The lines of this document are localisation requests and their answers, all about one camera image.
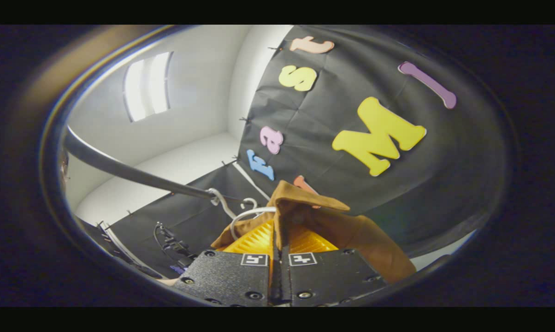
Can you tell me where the brown jacket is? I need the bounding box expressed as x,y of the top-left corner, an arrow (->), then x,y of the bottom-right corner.
211,180 -> 417,284

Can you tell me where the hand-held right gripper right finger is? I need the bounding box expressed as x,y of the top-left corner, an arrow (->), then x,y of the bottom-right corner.
281,225 -> 389,308

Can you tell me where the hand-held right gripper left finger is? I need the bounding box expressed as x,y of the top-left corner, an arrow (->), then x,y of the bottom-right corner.
172,218 -> 282,308

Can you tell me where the black backdrop cloth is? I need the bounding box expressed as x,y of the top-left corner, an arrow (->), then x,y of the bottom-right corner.
75,25 -> 508,282

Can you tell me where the black stand with cables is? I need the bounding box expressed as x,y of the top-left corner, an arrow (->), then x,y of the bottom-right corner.
153,221 -> 197,273

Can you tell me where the black clothes rail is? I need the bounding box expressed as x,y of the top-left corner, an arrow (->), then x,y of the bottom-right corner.
63,127 -> 218,201

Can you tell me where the large ceiling light panel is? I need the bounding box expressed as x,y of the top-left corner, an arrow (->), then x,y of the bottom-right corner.
123,52 -> 173,123

